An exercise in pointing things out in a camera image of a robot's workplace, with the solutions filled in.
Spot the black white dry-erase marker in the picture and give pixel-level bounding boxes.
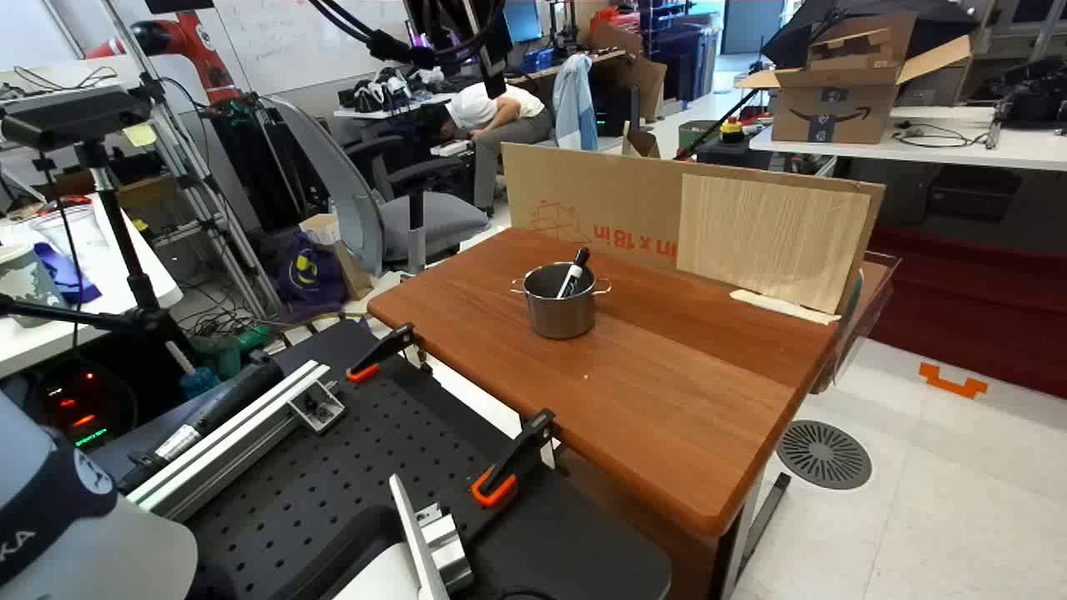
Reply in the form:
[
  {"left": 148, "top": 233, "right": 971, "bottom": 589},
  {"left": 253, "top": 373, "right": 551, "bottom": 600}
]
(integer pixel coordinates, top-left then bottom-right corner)
[{"left": 553, "top": 245, "right": 592, "bottom": 304}]

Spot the small grey metal pot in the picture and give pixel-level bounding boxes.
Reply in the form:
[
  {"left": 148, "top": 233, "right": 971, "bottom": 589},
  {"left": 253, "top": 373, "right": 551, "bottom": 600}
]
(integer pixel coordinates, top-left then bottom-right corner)
[{"left": 511, "top": 259, "right": 617, "bottom": 344}]

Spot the brown cardboard panel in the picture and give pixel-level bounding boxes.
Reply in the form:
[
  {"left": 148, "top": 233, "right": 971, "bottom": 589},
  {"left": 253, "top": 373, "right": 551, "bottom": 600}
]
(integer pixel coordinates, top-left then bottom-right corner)
[{"left": 499, "top": 141, "right": 890, "bottom": 294}]

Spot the grey office chair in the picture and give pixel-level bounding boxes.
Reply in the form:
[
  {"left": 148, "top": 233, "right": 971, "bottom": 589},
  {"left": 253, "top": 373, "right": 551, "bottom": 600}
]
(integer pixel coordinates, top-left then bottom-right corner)
[{"left": 263, "top": 98, "right": 492, "bottom": 277}]

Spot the black orange bar clamp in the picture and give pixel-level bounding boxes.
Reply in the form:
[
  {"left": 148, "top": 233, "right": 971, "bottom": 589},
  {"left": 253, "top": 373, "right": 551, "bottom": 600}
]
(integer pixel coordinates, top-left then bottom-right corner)
[
  {"left": 342, "top": 325, "right": 431, "bottom": 389},
  {"left": 468, "top": 406, "right": 562, "bottom": 514}
]

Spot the person in white shirt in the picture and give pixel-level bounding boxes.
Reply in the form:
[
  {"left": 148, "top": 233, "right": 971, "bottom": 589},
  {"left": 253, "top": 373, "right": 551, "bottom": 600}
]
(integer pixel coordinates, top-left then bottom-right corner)
[{"left": 444, "top": 76, "right": 558, "bottom": 214}]

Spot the light blue cloth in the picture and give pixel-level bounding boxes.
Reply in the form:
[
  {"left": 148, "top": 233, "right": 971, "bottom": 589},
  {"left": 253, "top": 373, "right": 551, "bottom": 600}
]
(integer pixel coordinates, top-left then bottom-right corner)
[{"left": 551, "top": 51, "right": 599, "bottom": 153}]

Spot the purple bag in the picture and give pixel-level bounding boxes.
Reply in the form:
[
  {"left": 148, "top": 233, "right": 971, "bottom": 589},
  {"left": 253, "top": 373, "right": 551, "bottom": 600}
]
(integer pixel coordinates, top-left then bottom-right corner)
[{"left": 270, "top": 227, "right": 350, "bottom": 316}]

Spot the pale wooden board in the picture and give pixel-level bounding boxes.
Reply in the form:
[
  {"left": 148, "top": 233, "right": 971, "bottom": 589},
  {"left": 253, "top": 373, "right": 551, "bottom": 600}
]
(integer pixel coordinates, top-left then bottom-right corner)
[{"left": 672, "top": 172, "right": 877, "bottom": 316}]

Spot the white flat strip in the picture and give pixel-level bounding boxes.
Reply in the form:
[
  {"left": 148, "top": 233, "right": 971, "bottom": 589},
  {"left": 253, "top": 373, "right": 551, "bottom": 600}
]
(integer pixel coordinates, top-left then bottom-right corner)
[{"left": 728, "top": 287, "right": 844, "bottom": 329}]

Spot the black perforated breadboard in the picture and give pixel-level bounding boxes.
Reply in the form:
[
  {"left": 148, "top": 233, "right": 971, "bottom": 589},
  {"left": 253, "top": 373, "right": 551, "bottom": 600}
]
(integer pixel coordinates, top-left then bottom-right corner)
[{"left": 86, "top": 316, "right": 677, "bottom": 600}]

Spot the grey metal table leg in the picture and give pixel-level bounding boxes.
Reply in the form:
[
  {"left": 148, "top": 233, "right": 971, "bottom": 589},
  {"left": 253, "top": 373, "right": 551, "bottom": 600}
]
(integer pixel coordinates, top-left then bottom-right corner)
[{"left": 722, "top": 469, "right": 797, "bottom": 595}]

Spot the black padded tube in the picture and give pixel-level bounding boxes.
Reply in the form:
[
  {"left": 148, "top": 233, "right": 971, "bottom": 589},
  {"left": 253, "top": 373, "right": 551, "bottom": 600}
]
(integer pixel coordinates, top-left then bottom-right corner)
[{"left": 105, "top": 359, "right": 285, "bottom": 493}]

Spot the open cardboard shipping box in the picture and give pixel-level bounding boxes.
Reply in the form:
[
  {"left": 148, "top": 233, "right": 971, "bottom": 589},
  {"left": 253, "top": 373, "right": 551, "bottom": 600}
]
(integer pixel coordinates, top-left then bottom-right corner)
[{"left": 732, "top": 11, "right": 978, "bottom": 147}]

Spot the long white table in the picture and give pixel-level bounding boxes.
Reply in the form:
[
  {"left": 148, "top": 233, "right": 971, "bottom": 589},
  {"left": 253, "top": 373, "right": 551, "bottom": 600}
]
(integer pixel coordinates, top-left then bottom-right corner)
[{"left": 746, "top": 105, "right": 1067, "bottom": 176}]

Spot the white side table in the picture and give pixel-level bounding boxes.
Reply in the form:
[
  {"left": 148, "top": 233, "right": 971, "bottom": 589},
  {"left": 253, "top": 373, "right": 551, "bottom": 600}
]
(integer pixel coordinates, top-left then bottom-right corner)
[{"left": 0, "top": 196, "right": 186, "bottom": 385}]

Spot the blue plastic object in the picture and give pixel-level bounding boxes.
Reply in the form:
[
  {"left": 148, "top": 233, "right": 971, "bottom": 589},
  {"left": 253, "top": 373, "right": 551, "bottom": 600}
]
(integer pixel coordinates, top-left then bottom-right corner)
[{"left": 29, "top": 241, "right": 103, "bottom": 309}]

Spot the black box with red lights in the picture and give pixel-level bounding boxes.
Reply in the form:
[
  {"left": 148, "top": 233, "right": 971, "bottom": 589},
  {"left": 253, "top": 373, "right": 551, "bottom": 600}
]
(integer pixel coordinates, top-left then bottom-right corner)
[{"left": 0, "top": 359, "right": 143, "bottom": 453}]

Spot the silver metal bracket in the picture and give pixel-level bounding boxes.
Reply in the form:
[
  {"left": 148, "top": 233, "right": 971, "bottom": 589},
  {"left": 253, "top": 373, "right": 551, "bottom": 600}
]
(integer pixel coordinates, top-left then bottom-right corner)
[{"left": 388, "top": 475, "right": 478, "bottom": 600}]

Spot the silver aluminium extrusion rail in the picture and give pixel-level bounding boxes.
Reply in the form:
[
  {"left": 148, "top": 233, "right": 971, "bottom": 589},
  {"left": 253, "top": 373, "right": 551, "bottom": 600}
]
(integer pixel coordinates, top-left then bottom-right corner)
[{"left": 123, "top": 358, "right": 350, "bottom": 525}]

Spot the black camera tripod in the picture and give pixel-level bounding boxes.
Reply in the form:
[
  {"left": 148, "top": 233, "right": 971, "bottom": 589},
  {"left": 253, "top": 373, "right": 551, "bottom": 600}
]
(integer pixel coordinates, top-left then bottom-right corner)
[{"left": 0, "top": 137, "right": 211, "bottom": 377}]

